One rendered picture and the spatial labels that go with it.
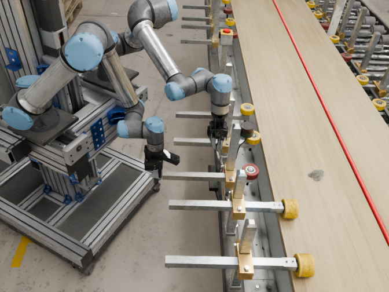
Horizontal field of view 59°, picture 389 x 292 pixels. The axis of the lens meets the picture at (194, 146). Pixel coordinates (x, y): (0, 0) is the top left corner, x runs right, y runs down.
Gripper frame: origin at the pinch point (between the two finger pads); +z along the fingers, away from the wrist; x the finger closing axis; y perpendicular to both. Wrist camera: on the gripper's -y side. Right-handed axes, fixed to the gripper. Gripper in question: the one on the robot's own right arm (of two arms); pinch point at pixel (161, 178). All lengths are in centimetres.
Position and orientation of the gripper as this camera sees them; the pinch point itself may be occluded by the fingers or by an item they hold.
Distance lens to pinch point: 166.8
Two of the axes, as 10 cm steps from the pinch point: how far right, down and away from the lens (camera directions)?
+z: -0.5, 7.4, 6.7
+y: -10.0, -0.3, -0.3
